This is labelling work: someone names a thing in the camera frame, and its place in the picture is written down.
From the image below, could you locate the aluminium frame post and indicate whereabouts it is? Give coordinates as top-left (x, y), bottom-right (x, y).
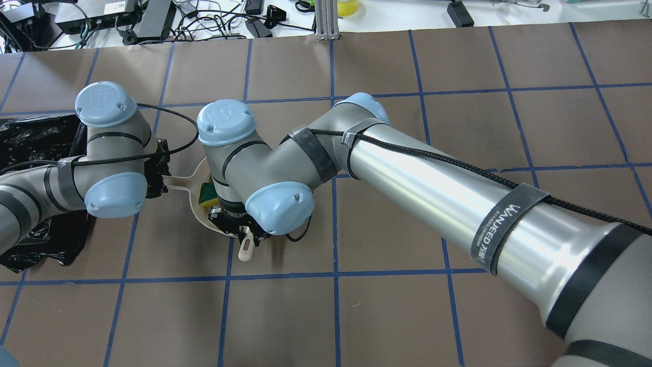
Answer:
top-left (314, 0), bottom-right (341, 40)

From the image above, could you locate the black power adapter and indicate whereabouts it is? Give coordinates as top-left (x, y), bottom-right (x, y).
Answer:
top-left (447, 1), bottom-right (475, 28)

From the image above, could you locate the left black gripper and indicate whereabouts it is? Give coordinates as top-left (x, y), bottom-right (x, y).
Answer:
top-left (145, 155), bottom-right (171, 198)

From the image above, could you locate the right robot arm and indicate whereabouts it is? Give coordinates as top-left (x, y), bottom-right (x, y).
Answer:
top-left (197, 93), bottom-right (651, 366)

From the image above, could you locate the bin with black bag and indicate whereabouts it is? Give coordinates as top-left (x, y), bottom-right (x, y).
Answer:
top-left (1, 114), bottom-right (89, 273)

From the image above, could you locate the green yellow sponge piece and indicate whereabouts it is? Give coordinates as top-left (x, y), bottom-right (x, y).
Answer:
top-left (198, 182), bottom-right (219, 208)

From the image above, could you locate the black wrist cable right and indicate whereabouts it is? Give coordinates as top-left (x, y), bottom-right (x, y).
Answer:
top-left (285, 128), bottom-right (652, 243)

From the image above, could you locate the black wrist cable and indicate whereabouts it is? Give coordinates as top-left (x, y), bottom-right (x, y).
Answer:
top-left (0, 102), bottom-right (200, 174)
top-left (285, 128), bottom-right (652, 243)

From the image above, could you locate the beige plastic dustpan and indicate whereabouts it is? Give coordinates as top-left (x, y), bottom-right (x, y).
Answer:
top-left (162, 158), bottom-right (237, 238)

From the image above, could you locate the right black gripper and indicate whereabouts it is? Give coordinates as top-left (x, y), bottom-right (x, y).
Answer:
top-left (208, 203), bottom-right (270, 245)

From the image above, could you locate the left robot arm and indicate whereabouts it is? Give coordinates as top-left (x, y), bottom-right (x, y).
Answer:
top-left (1, 81), bottom-right (157, 252)

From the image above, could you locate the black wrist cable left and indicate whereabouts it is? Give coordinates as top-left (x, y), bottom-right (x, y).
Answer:
top-left (0, 102), bottom-right (200, 174)

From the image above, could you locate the beige hand brush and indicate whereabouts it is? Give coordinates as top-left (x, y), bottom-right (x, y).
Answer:
top-left (238, 226), bottom-right (255, 262)

